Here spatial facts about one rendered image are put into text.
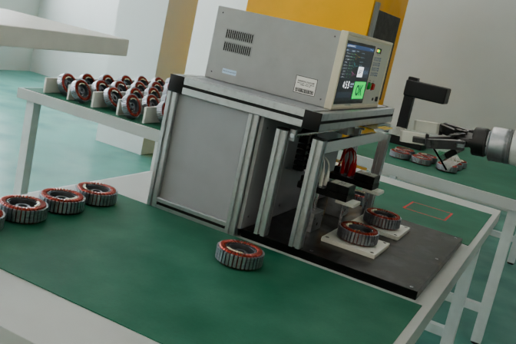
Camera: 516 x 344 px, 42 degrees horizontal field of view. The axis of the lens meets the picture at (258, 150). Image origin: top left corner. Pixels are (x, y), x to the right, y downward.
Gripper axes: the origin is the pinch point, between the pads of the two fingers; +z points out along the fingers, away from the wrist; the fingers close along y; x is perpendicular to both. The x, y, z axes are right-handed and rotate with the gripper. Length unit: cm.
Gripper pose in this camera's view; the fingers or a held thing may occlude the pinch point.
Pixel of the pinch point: (411, 130)
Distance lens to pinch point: 188.0
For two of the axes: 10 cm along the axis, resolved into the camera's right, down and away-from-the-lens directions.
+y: 4.7, -2.5, 8.5
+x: 0.4, -9.5, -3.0
